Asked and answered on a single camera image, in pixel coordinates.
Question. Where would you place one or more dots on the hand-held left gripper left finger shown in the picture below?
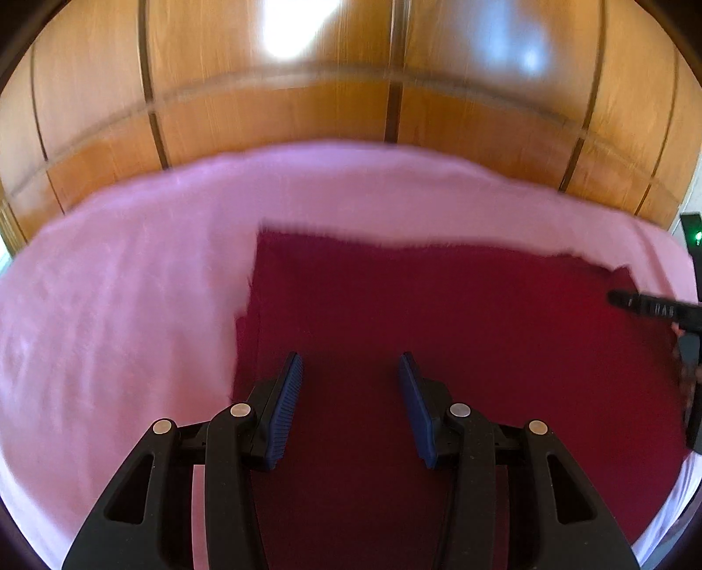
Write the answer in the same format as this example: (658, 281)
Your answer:
(282, 405)

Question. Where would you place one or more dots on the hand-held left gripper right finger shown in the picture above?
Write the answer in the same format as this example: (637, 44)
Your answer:
(419, 411)

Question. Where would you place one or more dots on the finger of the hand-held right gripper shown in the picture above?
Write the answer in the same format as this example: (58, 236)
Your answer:
(652, 308)

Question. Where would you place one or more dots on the maroon long-sleeve shirt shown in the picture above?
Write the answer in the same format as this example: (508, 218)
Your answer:
(439, 329)

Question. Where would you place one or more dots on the pink bed sheet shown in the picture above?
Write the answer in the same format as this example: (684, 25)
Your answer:
(120, 307)

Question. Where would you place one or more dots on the wooden panelled headboard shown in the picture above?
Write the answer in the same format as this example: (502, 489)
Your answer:
(340, 82)

